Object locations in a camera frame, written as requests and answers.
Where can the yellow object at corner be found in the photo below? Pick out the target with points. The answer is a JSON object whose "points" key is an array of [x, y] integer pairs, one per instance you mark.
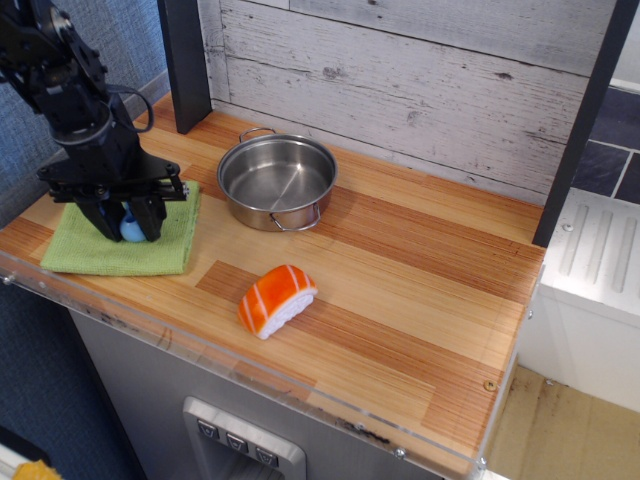
{"points": [[37, 470]]}

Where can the small steel pot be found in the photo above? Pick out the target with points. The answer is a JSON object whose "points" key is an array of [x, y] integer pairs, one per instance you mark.
{"points": [[277, 182]]}

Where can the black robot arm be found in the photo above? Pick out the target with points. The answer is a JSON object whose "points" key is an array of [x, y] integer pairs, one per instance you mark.
{"points": [[47, 63]]}

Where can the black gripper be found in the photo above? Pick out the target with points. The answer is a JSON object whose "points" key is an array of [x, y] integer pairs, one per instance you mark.
{"points": [[108, 162]]}

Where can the white ribbed side counter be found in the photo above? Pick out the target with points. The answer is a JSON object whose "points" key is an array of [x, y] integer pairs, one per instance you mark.
{"points": [[582, 329]]}

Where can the green cloth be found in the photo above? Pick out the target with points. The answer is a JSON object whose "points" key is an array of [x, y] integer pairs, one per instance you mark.
{"points": [[78, 248]]}

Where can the black frame post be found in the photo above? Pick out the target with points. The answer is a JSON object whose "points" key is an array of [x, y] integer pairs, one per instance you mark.
{"points": [[606, 61], [185, 59]]}

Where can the silver dispenser panel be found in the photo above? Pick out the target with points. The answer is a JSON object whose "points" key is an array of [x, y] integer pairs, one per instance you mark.
{"points": [[228, 447]]}

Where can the toy salmon sushi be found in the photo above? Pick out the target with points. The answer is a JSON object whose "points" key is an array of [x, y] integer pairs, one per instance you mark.
{"points": [[275, 299]]}

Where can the right black frame post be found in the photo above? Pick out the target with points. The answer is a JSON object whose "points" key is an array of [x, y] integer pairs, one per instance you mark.
{"points": [[606, 61]]}

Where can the left black frame post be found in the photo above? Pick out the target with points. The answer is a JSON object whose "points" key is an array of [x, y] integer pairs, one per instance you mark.
{"points": [[185, 59]]}

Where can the clear acrylic edge strip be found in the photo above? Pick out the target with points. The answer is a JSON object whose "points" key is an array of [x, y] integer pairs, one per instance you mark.
{"points": [[149, 367]]}

